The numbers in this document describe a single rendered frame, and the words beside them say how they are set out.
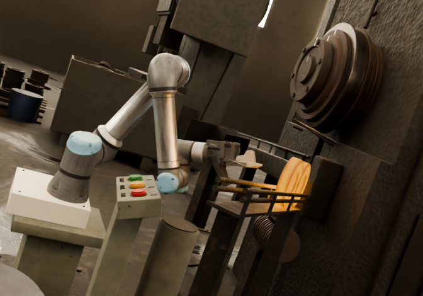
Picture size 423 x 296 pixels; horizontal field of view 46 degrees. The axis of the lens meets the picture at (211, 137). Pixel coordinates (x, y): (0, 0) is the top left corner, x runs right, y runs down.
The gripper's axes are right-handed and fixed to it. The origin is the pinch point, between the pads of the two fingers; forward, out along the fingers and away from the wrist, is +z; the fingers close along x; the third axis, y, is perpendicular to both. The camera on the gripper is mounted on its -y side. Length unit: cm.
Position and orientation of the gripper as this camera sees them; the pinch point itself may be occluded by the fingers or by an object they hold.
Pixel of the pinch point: (258, 166)
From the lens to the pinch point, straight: 177.3
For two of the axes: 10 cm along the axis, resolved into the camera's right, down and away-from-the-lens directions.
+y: 1.1, -9.9, -0.5
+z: 9.3, 1.2, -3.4
